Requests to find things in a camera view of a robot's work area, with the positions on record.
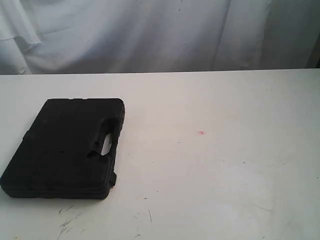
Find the black plastic carry case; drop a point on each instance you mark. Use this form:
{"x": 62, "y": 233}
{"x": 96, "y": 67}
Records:
{"x": 69, "y": 152}

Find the white backdrop curtain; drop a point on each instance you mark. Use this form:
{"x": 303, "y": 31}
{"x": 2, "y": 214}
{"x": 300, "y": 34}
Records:
{"x": 143, "y": 36}

